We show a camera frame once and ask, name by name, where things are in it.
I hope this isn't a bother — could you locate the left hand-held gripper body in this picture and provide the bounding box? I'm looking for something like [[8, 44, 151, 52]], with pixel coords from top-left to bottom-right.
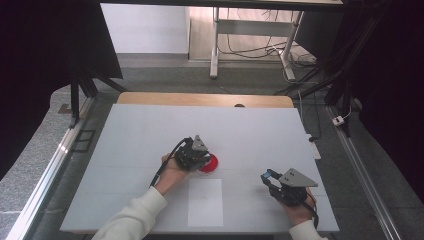
[[174, 134, 213, 173]]

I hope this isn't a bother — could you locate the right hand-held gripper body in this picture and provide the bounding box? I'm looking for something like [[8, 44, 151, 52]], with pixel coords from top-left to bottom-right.
[[269, 167, 319, 207]]

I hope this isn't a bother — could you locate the red petri dish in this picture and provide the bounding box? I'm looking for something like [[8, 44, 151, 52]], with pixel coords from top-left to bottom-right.
[[198, 153, 220, 174]]

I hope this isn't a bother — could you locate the person's right hand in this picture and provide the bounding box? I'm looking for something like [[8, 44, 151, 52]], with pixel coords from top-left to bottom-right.
[[280, 187, 318, 228]]

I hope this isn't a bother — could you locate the person's left hand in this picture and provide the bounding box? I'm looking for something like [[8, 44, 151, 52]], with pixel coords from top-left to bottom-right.
[[154, 153, 191, 196]]

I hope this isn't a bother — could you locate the white paper sheet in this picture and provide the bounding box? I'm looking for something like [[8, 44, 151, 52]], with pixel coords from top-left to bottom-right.
[[187, 178, 225, 228]]

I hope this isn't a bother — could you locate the wooden table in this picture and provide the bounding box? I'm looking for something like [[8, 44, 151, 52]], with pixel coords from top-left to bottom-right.
[[116, 91, 295, 109]]

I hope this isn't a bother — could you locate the black metal stand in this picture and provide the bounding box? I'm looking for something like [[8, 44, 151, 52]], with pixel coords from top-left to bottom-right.
[[273, 13, 378, 139], [67, 56, 128, 130]]

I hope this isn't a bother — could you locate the black curtain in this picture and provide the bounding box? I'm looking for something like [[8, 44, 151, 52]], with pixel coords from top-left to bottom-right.
[[0, 0, 124, 181], [328, 0, 424, 204]]

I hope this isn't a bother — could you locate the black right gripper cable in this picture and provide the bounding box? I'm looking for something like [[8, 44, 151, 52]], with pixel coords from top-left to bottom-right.
[[300, 199, 320, 230]]

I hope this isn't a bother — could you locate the aluminium rail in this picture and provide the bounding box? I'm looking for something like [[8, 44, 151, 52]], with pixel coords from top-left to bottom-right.
[[5, 95, 96, 240], [325, 105, 403, 240]]

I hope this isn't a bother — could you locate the bundle of floor cables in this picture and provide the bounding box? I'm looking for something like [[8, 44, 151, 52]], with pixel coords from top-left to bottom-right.
[[225, 8, 318, 69]]

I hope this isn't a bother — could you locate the white metal desk frame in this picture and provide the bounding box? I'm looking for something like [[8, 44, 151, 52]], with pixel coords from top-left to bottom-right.
[[209, 6, 305, 82]]

